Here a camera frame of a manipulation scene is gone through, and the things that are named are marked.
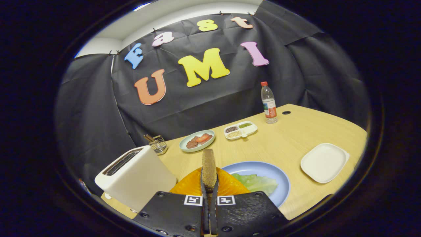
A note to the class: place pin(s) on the brown toast slice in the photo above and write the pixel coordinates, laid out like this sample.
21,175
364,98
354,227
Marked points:
209,171

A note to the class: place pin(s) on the brown meat patty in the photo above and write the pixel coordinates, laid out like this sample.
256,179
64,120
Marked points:
191,144

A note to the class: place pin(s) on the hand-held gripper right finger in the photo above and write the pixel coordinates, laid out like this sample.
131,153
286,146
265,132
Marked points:
246,214

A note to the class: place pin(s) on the blue round plate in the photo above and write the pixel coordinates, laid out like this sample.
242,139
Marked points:
260,168

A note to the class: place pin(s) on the green lettuce leaf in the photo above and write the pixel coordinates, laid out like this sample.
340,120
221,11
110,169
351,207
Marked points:
258,184

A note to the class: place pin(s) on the clear water bottle red cap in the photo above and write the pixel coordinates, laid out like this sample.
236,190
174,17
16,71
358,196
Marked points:
269,108

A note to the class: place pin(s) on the white divided seasoning dish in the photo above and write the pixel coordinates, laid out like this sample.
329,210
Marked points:
250,129

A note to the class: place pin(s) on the pale green round plate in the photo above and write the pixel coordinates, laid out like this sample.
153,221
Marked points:
207,144

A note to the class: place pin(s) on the white toaster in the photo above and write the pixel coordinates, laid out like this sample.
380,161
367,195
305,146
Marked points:
141,181

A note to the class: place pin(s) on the white square plate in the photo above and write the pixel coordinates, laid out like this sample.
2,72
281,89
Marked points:
324,163

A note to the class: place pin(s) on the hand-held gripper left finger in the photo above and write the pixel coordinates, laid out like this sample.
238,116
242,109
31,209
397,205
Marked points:
174,214

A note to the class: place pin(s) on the red tomato slices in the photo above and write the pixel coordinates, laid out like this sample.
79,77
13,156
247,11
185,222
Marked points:
203,137

